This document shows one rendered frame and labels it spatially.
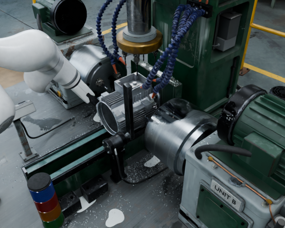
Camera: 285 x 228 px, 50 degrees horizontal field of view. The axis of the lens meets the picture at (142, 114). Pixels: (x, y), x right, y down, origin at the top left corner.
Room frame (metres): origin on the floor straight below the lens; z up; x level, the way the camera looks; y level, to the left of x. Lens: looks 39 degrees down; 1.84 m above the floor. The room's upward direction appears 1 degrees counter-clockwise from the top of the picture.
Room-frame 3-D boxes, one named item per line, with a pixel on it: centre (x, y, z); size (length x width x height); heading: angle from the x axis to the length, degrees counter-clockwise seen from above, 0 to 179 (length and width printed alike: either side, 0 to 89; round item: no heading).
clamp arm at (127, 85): (0.88, 0.05, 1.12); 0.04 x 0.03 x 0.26; 129
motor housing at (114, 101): (1.04, 0.07, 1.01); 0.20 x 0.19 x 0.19; 127
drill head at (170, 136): (0.81, -0.17, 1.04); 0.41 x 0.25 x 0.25; 39
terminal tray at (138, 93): (1.06, 0.04, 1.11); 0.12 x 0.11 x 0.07; 127
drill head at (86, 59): (1.35, 0.26, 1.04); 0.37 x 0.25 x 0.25; 39
